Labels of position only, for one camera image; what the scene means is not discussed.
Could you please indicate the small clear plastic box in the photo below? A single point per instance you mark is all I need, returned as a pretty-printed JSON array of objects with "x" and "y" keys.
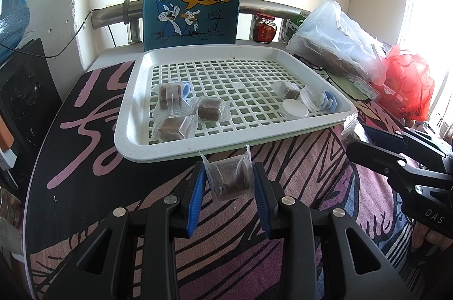
[{"x": 366, "y": 87}]

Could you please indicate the clear-wrapped brown cube packet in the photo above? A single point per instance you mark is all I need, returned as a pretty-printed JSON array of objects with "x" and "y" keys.
[
  {"x": 352, "y": 132},
  {"x": 230, "y": 176},
  {"x": 288, "y": 89},
  {"x": 208, "y": 107},
  {"x": 170, "y": 96},
  {"x": 173, "y": 128}
]

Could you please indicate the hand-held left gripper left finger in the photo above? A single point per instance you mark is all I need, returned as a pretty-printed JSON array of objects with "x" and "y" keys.
[{"x": 196, "y": 194}]

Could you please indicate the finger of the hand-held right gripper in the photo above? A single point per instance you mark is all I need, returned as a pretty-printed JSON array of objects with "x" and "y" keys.
[
  {"x": 371, "y": 153},
  {"x": 382, "y": 135}
]

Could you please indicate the red sauce jar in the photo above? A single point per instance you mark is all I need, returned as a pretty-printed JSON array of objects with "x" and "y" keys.
[{"x": 263, "y": 29}]

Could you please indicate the clear round container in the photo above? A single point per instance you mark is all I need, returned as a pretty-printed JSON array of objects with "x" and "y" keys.
[{"x": 311, "y": 94}]

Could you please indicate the red plastic bag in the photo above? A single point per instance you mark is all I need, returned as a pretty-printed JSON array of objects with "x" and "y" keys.
[{"x": 407, "y": 80}]

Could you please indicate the grey metal rail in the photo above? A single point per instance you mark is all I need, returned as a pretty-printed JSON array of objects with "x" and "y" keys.
[{"x": 109, "y": 12}]

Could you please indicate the white grid plastic tray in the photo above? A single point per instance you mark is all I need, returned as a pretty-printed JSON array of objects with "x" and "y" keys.
[{"x": 128, "y": 109}]

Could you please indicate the light blue clip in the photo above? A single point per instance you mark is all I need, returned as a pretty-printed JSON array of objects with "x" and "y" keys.
[
  {"x": 184, "y": 87},
  {"x": 329, "y": 102}
]

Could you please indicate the person's right hand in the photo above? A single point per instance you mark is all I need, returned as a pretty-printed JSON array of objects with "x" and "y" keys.
[{"x": 424, "y": 238}]

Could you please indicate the clear plastic bag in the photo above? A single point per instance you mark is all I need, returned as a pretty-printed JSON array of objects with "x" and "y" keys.
[{"x": 329, "y": 38}]

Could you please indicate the green white carton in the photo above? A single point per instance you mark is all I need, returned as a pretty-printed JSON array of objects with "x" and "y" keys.
[{"x": 292, "y": 27}]

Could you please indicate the black wooden speaker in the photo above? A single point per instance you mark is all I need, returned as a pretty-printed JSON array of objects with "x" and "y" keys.
[{"x": 24, "y": 91}]

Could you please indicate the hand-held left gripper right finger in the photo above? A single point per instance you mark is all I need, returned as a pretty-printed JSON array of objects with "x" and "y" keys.
[{"x": 260, "y": 197}]

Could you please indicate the white round lid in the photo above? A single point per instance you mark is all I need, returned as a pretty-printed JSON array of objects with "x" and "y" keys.
[{"x": 293, "y": 109}]

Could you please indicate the window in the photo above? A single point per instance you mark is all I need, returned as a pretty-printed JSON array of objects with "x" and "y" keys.
[{"x": 431, "y": 20}]

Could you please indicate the blue water jug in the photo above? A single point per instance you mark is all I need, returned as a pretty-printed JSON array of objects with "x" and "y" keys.
[{"x": 10, "y": 20}]

